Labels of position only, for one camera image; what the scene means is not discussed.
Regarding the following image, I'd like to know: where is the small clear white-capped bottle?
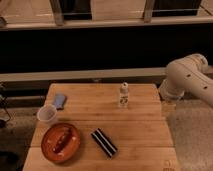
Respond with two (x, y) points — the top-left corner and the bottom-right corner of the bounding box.
(119, 82), (129, 107)

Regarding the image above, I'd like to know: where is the orange plate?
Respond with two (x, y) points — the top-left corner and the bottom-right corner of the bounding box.
(41, 123), (80, 164)

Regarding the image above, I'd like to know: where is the black white-striped box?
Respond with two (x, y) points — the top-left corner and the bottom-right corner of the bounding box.
(91, 129), (118, 158)

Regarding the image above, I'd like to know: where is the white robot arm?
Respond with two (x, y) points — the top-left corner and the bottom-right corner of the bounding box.
(158, 53), (213, 117)

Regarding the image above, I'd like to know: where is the brown sausage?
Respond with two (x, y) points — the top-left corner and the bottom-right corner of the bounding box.
(53, 128), (72, 153)

